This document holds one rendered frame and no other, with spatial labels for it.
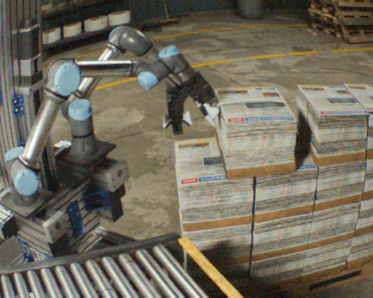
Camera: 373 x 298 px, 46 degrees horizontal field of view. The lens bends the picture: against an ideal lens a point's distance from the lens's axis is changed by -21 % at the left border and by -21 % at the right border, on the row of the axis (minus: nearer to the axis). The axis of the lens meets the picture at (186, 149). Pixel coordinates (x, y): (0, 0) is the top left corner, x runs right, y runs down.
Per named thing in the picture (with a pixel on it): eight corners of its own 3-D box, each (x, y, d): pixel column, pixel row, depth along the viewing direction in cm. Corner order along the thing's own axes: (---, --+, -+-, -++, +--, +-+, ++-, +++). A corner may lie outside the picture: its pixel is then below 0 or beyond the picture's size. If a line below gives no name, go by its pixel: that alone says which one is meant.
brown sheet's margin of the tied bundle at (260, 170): (220, 160, 215) (220, 150, 213) (287, 153, 216) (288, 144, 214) (226, 180, 201) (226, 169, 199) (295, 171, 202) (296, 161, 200)
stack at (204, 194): (185, 276, 273) (172, 139, 236) (363, 241, 277) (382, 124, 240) (190, 316, 238) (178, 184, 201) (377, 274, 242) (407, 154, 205)
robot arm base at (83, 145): (65, 153, 233) (62, 134, 229) (83, 140, 245) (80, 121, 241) (87, 160, 227) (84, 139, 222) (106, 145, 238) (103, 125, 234)
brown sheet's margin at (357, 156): (296, 129, 238) (296, 121, 236) (342, 126, 238) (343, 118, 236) (315, 167, 204) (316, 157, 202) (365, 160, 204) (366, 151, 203)
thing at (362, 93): (342, 84, 230) (342, 82, 230) (381, 86, 231) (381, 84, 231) (367, 113, 197) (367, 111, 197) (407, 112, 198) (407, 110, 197)
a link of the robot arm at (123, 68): (38, 82, 189) (138, 79, 216) (44, 87, 180) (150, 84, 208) (43, 55, 185) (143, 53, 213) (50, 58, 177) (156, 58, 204)
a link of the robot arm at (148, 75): (138, 87, 205) (159, 69, 207) (152, 94, 196) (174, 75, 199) (129, 73, 200) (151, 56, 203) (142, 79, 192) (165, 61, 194)
